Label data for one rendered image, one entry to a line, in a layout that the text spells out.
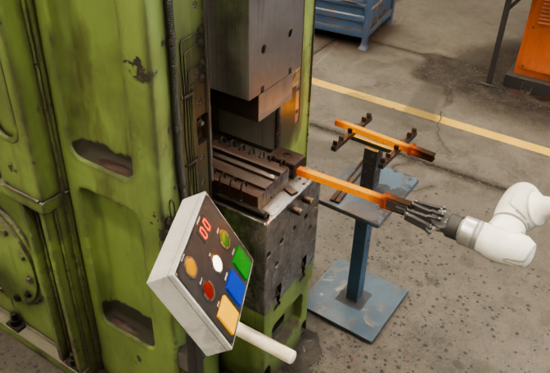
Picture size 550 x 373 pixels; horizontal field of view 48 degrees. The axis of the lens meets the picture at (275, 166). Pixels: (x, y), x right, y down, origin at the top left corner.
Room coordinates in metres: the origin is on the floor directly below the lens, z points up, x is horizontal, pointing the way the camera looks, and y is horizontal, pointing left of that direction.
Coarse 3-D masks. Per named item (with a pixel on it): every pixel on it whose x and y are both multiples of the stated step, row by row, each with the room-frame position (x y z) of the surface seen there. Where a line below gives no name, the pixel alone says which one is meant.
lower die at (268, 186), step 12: (216, 144) 1.97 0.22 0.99; (216, 156) 1.87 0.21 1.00; (240, 156) 1.88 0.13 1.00; (252, 156) 1.89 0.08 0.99; (216, 168) 1.81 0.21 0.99; (228, 168) 1.82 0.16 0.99; (240, 168) 1.82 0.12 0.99; (276, 168) 1.82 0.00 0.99; (288, 168) 1.83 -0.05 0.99; (216, 180) 1.75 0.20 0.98; (228, 180) 1.76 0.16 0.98; (240, 180) 1.75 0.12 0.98; (252, 180) 1.75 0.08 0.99; (264, 180) 1.75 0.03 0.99; (276, 180) 1.76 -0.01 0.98; (228, 192) 1.72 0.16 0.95; (252, 192) 1.69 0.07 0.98; (264, 192) 1.70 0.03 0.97; (276, 192) 1.76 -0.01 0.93; (252, 204) 1.67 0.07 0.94; (264, 204) 1.70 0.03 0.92
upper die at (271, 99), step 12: (276, 84) 1.74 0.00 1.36; (288, 84) 1.81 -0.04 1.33; (216, 96) 1.75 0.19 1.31; (228, 96) 1.72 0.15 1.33; (264, 96) 1.69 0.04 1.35; (276, 96) 1.75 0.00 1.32; (288, 96) 1.81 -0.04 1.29; (228, 108) 1.72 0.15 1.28; (240, 108) 1.70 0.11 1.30; (252, 108) 1.67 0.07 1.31; (264, 108) 1.69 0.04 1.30; (276, 108) 1.75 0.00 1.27
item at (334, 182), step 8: (304, 168) 1.72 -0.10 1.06; (304, 176) 1.70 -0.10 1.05; (312, 176) 1.68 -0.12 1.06; (320, 176) 1.67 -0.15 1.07; (328, 176) 1.67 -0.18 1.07; (328, 184) 1.65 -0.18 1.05; (336, 184) 1.63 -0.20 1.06; (344, 184) 1.63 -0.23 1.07; (352, 184) 1.63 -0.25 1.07; (352, 192) 1.60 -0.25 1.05; (360, 192) 1.59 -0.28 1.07; (368, 192) 1.58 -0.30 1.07; (376, 192) 1.58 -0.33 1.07; (376, 200) 1.56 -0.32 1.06; (384, 200) 1.54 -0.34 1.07; (392, 200) 1.53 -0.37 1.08; (400, 200) 1.53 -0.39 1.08; (408, 200) 1.53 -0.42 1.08; (384, 208) 1.54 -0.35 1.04; (408, 208) 1.51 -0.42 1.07
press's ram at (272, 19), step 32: (224, 0) 1.66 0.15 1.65; (256, 0) 1.65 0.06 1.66; (288, 0) 1.79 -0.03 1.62; (224, 32) 1.66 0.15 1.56; (256, 32) 1.65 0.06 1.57; (288, 32) 1.80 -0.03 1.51; (224, 64) 1.66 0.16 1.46; (256, 64) 1.65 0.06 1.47; (288, 64) 1.80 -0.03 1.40; (256, 96) 1.65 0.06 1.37
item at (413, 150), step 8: (336, 120) 2.25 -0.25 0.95; (344, 120) 2.25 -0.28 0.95; (352, 128) 2.20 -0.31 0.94; (360, 128) 2.19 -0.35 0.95; (368, 136) 2.16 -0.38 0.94; (376, 136) 2.14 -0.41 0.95; (384, 136) 2.14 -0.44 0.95; (392, 144) 2.09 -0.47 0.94; (400, 144) 2.08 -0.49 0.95; (408, 144) 2.08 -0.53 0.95; (408, 152) 2.04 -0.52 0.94; (416, 152) 2.04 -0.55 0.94; (424, 152) 2.02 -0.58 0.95; (432, 152) 2.02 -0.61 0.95; (432, 160) 2.00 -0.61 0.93
